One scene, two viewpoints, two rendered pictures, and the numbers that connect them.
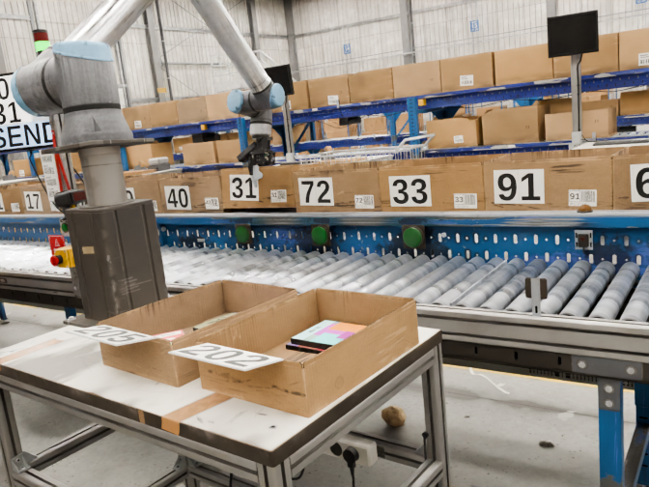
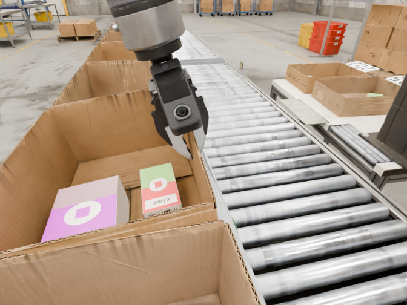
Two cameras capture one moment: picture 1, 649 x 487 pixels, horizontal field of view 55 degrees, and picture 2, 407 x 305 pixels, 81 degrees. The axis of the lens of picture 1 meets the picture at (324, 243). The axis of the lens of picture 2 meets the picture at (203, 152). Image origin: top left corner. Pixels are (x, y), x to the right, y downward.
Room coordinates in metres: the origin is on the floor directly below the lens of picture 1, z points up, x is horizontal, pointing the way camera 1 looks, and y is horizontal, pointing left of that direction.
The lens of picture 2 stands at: (2.86, 0.53, 1.27)
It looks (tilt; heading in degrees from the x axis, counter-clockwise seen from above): 34 degrees down; 223
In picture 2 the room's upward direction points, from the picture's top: straight up
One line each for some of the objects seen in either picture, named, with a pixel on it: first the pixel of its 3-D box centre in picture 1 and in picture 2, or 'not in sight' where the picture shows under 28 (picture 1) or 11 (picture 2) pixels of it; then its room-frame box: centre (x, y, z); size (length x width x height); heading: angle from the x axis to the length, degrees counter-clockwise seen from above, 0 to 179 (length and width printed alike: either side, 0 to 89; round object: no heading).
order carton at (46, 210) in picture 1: (64, 196); not in sight; (3.61, 1.46, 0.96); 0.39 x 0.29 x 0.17; 55
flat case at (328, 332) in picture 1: (343, 336); not in sight; (1.30, -0.02, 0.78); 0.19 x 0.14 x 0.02; 52
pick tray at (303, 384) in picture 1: (312, 341); (323, 77); (1.22, 0.05, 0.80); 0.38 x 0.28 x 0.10; 141
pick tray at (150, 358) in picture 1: (203, 325); (360, 95); (1.41, 0.31, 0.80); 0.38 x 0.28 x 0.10; 139
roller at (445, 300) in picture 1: (470, 285); (214, 92); (1.75, -0.41, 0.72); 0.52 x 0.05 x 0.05; 145
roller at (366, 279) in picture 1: (374, 278); (229, 115); (1.94, -0.15, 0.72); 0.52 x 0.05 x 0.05; 145
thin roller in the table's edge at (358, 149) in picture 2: not in sight; (352, 143); (1.84, 0.41, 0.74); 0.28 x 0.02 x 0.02; 52
